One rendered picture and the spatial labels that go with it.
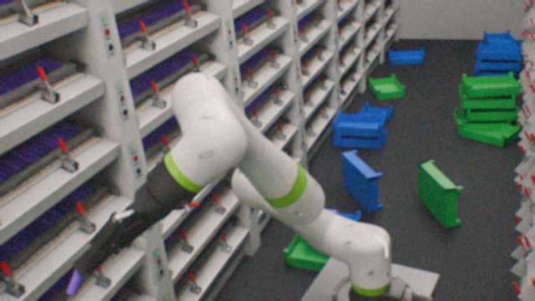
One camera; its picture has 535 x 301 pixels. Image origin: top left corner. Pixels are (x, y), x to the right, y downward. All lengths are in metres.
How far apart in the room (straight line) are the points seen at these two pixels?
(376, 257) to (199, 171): 0.83
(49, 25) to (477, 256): 1.94
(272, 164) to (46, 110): 0.57
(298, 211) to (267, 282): 1.15
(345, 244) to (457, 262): 0.95
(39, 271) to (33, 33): 0.58
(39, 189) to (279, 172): 0.60
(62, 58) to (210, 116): 0.76
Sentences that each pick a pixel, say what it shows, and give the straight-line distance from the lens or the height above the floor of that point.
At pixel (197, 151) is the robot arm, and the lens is 0.96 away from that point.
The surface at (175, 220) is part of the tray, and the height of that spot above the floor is 0.53.
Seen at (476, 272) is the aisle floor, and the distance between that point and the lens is 2.53.
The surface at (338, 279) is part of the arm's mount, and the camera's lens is 1.93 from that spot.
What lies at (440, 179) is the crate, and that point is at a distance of 2.76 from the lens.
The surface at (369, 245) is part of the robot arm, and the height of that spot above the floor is 0.57.
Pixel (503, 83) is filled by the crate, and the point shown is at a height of 0.25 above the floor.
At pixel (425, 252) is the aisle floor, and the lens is 2.61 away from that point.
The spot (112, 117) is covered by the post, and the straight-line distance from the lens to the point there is 1.63.
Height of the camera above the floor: 1.56
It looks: 26 degrees down
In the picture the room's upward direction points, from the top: 6 degrees counter-clockwise
